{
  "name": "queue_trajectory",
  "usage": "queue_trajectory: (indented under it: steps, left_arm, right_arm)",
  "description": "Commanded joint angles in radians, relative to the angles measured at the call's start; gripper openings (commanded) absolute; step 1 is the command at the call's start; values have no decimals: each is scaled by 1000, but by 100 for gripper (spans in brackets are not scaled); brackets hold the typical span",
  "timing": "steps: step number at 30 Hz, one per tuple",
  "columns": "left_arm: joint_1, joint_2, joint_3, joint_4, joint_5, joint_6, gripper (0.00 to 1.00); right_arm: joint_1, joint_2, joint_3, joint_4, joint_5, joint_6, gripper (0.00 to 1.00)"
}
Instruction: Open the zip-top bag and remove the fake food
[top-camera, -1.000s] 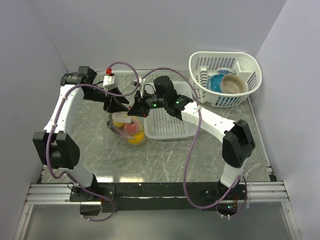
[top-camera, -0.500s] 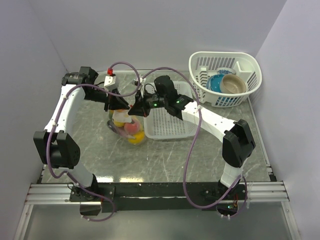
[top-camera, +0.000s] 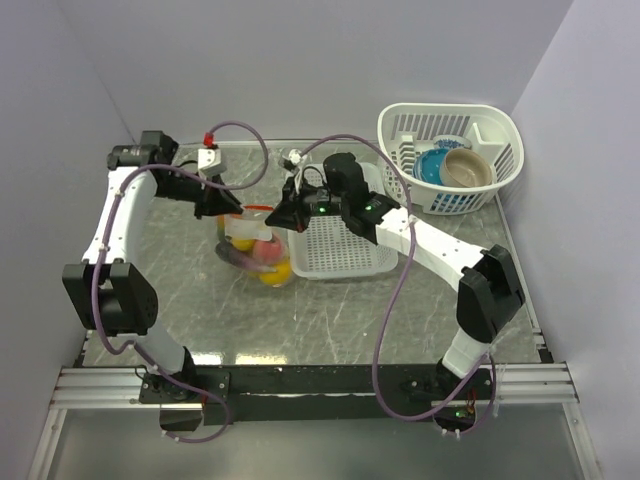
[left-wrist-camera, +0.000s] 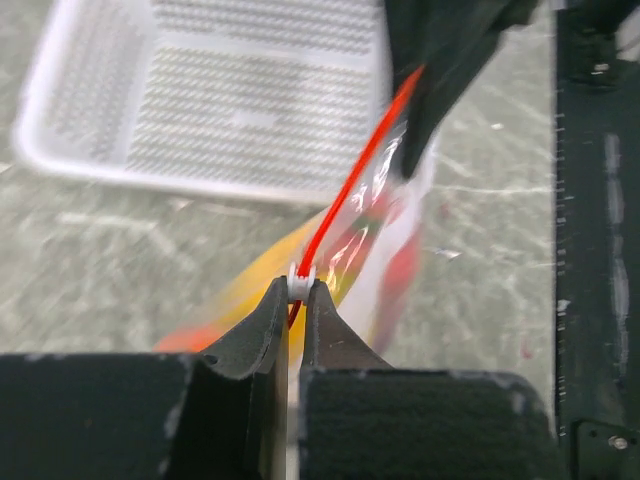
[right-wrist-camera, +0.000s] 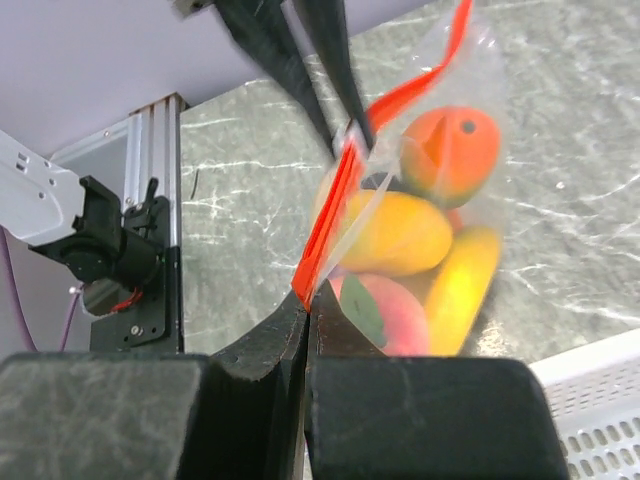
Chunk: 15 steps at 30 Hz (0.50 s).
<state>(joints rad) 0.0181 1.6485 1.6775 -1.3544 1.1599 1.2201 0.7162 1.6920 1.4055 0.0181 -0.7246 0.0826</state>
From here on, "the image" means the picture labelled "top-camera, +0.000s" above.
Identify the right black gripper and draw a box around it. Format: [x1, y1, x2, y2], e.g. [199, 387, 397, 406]
[265, 173, 349, 233]

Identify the clear zip top bag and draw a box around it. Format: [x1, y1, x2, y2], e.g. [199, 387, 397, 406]
[215, 204, 294, 288]

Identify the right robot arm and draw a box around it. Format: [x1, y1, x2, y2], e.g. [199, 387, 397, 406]
[266, 151, 525, 399]

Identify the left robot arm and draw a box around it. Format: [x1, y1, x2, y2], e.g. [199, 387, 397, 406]
[62, 131, 241, 402]

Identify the fake pink peach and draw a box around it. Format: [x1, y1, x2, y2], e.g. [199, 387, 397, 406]
[251, 239, 284, 265]

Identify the fake yellow lemon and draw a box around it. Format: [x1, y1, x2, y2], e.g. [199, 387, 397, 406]
[258, 261, 292, 287]

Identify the white rectangular perforated basket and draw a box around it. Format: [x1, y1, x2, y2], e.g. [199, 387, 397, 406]
[285, 162, 398, 280]

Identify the blue white patterned plate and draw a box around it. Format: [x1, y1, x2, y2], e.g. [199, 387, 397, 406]
[433, 135, 472, 150]

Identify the white round dish rack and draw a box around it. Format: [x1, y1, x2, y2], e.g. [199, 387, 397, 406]
[377, 103, 524, 215]

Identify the beige bowl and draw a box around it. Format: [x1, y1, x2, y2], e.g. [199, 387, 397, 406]
[440, 148, 493, 188]

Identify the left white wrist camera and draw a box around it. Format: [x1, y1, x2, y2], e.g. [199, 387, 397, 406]
[197, 148, 226, 178]

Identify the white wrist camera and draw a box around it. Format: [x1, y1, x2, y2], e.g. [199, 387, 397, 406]
[197, 148, 226, 178]
[278, 148, 306, 173]

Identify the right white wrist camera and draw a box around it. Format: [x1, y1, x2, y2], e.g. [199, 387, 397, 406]
[278, 148, 306, 173]

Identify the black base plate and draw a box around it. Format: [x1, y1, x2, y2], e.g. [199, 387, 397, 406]
[139, 364, 493, 432]

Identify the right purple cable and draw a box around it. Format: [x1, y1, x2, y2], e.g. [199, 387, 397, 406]
[294, 133, 499, 439]

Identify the aluminium rail frame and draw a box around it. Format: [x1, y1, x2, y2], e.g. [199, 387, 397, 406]
[27, 324, 601, 480]

